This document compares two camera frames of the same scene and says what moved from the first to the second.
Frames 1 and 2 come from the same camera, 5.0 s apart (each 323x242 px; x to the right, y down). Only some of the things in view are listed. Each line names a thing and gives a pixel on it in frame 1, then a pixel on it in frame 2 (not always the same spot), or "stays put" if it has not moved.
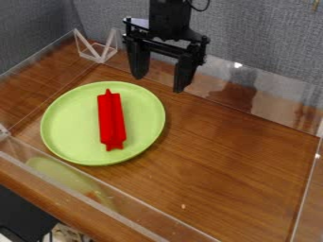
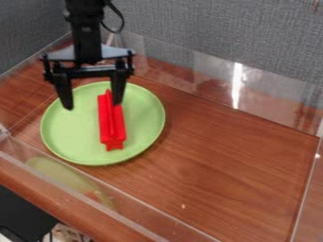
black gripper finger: x=139 y=52 → x=62 y=84
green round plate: x=70 y=123 stays put
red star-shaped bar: x=110 y=121 stays put
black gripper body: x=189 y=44 → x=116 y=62
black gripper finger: x=185 y=69 → x=118 y=80
